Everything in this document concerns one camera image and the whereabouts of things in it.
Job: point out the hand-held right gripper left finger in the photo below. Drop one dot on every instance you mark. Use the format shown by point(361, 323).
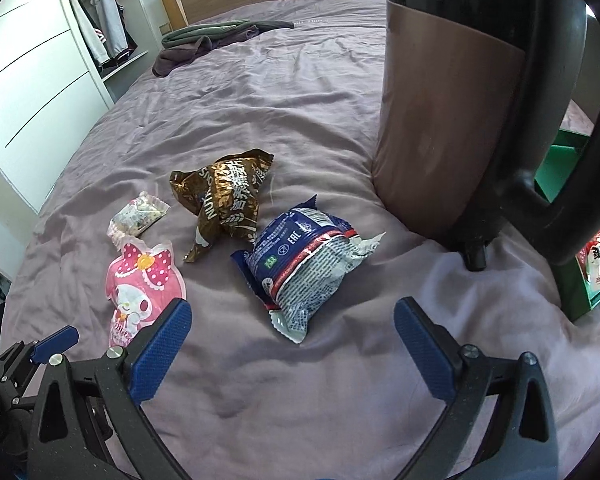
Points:
point(160, 350)

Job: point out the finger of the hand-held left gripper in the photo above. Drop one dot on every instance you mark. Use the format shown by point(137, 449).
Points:
point(55, 342)

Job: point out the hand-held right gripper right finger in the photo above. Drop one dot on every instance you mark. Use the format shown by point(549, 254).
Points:
point(425, 355)

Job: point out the pink cartoon character packet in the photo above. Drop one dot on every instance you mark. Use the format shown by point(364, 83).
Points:
point(135, 285)

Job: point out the small white candy packet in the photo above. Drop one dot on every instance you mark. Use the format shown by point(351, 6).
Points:
point(137, 215)

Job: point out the blue and white snack packet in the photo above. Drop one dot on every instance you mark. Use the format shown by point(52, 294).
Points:
point(300, 260)

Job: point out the green tray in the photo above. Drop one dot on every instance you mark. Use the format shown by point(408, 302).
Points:
point(577, 300)

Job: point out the brown snack wrapper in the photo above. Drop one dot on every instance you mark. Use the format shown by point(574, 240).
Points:
point(230, 195)

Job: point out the bed with purple sheet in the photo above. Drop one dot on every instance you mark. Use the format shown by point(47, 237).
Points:
point(280, 410)

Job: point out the black and copper kettle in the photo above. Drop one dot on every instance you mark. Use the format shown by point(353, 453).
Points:
point(440, 110)

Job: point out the white wardrobe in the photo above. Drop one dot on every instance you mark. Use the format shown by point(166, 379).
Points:
point(40, 75)

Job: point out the dark purple garment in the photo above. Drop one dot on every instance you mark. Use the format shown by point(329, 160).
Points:
point(180, 60)

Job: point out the grey-green garment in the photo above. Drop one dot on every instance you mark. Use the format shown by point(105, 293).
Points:
point(205, 34)

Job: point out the hanging clothes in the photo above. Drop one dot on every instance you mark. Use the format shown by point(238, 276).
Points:
point(105, 25)

